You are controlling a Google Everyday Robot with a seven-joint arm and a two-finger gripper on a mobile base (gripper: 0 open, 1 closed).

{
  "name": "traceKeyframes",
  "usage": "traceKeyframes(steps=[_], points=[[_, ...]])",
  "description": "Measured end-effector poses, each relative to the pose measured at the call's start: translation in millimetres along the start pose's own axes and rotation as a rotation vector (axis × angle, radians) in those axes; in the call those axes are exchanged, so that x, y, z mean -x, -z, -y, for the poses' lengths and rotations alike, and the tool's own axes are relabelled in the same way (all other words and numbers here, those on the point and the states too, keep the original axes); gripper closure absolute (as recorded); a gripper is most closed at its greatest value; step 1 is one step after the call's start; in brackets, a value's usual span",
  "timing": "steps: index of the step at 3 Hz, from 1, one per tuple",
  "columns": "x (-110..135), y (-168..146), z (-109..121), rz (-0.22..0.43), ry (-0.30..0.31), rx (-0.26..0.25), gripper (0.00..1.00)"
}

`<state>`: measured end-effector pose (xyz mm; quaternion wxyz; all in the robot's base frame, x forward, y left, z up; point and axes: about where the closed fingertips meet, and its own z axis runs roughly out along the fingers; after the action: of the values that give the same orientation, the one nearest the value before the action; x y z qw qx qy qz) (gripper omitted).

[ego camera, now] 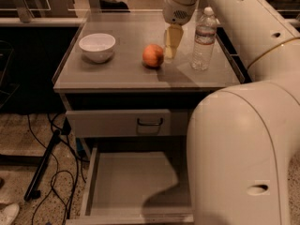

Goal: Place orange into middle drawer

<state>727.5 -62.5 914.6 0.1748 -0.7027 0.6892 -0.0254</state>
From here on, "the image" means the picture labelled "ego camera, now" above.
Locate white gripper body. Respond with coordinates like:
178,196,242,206
162,0,197,25

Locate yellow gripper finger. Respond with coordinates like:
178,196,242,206
164,24,184,59

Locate orange fruit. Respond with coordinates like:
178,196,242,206
142,44,164,68

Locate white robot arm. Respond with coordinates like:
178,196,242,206
163,0,300,225

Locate grey drawer cabinet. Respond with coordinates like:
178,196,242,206
52,10,251,152

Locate grey top drawer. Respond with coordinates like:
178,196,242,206
67,109,189,138

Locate open grey middle drawer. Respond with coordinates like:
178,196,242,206
66,143,193,225

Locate clear plastic water bottle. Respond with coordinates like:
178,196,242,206
191,7,218,70

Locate white ceramic bowl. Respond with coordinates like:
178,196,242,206
79,33,116,63

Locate black metal stand leg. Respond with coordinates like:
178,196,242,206
23,129,60,202

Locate white shoe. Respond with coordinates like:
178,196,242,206
0,203,20,225

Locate white counter rail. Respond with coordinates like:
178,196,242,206
0,18,85,27

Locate black floor cable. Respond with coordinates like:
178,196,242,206
26,112,88,225

